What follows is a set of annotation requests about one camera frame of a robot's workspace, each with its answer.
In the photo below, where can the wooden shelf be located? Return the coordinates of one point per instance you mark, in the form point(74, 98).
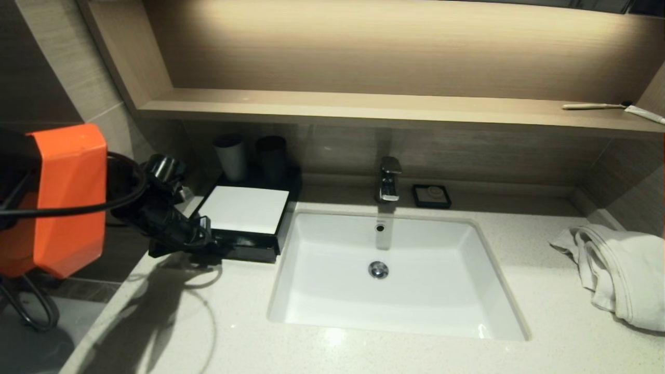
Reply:
point(363, 108)

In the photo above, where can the light grey cup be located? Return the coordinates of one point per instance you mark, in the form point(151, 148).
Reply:
point(231, 161)

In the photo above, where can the chrome drain plug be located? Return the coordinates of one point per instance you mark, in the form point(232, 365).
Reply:
point(378, 270)

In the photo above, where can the round white soap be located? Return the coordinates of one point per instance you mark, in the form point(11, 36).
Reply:
point(434, 195)

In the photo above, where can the white toothbrush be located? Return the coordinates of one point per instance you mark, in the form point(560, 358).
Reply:
point(587, 106)

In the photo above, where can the white toothpaste tube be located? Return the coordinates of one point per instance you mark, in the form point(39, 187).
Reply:
point(644, 114)

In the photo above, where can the black lacquer storage box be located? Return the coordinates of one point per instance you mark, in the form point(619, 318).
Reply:
point(288, 179)

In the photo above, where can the dark grey cup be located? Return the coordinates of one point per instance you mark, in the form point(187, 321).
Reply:
point(271, 156)

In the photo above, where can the chrome faucet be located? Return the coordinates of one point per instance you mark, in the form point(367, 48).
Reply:
point(388, 182)

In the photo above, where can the black soap dish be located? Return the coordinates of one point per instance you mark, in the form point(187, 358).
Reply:
point(418, 200)

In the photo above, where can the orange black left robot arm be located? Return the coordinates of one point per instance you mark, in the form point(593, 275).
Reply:
point(67, 208)

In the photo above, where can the white towel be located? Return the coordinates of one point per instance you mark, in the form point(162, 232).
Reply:
point(623, 270)

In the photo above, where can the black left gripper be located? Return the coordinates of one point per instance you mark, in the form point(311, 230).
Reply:
point(166, 228)

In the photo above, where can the white sink basin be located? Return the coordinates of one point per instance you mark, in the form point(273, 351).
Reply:
point(441, 280)

